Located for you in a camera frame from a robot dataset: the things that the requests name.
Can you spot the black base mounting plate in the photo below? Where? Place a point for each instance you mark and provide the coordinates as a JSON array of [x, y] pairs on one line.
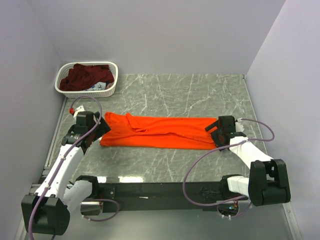
[[138, 196]]

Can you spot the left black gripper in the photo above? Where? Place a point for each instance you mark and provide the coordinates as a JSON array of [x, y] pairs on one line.
[[103, 129]]

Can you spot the orange polo shirt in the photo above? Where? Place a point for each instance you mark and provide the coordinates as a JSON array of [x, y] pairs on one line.
[[186, 133]]

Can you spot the dark red shirt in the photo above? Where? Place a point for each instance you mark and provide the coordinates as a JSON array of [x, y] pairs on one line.
[[82, 77]]

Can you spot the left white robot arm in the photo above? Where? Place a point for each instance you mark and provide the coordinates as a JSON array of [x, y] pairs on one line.
[[48, 210]]

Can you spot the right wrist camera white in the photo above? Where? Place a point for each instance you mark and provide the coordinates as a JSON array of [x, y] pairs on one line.
[[239, 126]]

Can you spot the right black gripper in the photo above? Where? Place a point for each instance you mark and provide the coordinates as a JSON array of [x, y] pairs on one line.
[[214, 134]]

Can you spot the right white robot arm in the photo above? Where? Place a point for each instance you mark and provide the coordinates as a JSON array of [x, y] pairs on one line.
[[267, 183]]

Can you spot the white plastic laundry basket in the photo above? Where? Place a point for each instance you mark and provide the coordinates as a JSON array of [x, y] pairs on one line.
[[64, 70]]

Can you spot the white printed shirt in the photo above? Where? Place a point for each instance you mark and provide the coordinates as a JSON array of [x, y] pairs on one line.
[[100, 86]]

